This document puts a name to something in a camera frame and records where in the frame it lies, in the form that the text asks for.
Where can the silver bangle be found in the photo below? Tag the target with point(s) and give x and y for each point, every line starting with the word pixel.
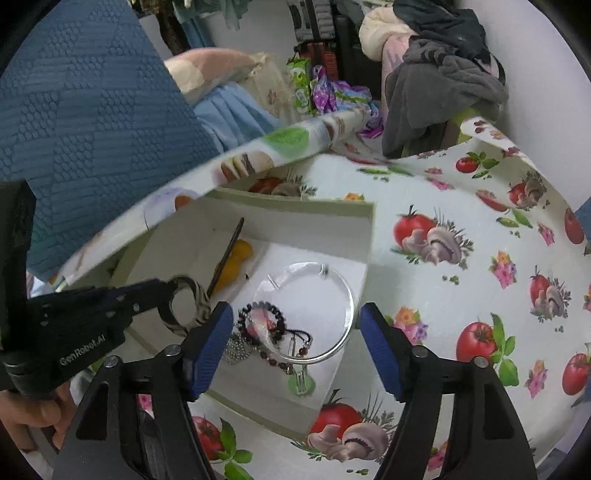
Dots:
pixel 350 300

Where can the blue quilted blanket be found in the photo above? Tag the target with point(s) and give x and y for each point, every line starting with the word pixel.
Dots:
pixel 92 115

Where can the black clothing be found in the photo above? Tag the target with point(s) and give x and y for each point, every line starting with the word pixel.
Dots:
pixel 443 23

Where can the grey clothing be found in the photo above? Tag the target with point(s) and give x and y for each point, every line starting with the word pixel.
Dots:
pixel 438 92

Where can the vegetable print tablecloth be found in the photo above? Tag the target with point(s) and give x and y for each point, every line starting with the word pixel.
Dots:
pixel 461 300

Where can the person's left hand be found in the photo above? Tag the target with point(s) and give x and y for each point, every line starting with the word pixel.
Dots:
pixel 32 415

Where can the dark hair stick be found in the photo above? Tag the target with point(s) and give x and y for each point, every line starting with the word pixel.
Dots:
pixel 226 256

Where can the orange plastic item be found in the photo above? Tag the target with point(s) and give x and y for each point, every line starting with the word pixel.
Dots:
pixel 238 261

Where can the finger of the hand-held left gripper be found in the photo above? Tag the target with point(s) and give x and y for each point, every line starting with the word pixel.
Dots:
pixel 134 300

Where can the beige lace cloth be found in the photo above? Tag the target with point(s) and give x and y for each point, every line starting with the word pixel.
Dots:
pixel 272 87

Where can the light blue cloth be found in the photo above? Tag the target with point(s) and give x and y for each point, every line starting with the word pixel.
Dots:
pixel 231 115

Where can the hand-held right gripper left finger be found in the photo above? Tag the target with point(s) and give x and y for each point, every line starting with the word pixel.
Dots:
pixel 210 353

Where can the green pendant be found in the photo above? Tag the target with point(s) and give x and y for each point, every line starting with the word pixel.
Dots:
pixel 301 386

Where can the pink cream cushion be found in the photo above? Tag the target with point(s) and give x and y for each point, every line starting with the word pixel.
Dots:
pixel 207 69

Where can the cream pink pillow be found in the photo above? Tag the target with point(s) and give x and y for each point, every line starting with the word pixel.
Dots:
pixel 381 32

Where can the food print oilcloth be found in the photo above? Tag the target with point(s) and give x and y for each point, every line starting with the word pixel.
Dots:
pixel 258 157

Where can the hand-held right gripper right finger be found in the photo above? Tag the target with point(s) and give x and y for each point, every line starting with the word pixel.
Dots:
pixel 381 353

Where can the colourful plastic bags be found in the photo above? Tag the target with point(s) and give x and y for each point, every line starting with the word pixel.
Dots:
pixel 334 99

